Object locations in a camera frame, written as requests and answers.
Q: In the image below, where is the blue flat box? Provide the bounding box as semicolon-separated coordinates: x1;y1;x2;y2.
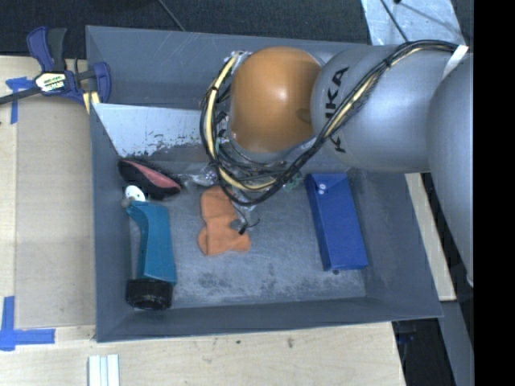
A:
303;172;369;273

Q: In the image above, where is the clear crinkled plastic piece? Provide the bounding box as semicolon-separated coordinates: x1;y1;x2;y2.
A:
183;170;220;187

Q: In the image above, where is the grey metal bin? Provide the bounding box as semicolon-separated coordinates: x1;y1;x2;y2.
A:
84;25;445;343

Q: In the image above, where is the teal trigger sprayer black cap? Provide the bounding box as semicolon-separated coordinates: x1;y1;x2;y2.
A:
120;185;179;311

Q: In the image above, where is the black and pink oval thing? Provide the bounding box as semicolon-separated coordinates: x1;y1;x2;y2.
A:
117;158;183;201

